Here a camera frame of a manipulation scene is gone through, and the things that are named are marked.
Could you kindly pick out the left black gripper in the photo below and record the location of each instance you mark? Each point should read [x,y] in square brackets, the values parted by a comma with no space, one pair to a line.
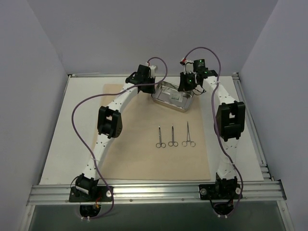
[148,86]

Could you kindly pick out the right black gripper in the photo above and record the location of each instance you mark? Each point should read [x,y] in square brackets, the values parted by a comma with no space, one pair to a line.
[185,84]

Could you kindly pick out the stainless steel instrument tray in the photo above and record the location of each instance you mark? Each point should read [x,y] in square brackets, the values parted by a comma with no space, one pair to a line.
[162,94]

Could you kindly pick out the steel forceps clamp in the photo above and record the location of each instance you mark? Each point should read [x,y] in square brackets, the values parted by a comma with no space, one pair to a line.
[188,140]

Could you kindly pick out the steel surgical scissors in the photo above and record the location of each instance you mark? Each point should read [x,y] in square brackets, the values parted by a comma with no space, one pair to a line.
[173,143]

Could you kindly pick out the beige surgical wrap cloth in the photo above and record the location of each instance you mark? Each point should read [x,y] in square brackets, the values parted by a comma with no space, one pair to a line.
[134,156]

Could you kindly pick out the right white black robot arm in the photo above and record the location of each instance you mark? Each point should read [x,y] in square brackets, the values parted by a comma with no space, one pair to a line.
[228,114]

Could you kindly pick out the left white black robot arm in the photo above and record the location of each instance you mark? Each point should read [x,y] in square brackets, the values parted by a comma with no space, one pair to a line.
[110,125]

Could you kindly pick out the green white suture packet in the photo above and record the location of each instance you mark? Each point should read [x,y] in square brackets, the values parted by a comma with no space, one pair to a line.
[176,96]

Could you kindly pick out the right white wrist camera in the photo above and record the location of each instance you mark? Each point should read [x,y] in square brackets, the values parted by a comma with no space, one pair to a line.
[188,65]

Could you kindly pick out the back aluminium rail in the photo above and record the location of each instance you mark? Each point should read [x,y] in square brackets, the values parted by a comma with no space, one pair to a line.
[234,75]

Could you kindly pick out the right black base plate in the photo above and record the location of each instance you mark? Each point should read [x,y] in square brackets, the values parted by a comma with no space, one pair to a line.
[219,192]

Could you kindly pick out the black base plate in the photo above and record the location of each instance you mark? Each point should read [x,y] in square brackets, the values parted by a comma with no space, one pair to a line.
[219,192]
[101,194]

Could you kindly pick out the front aluminium rail frame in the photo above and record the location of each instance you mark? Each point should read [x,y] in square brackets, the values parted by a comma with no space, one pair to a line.
[155,193]

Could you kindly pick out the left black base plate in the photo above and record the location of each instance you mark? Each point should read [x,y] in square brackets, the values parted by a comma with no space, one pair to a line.
[101,194]

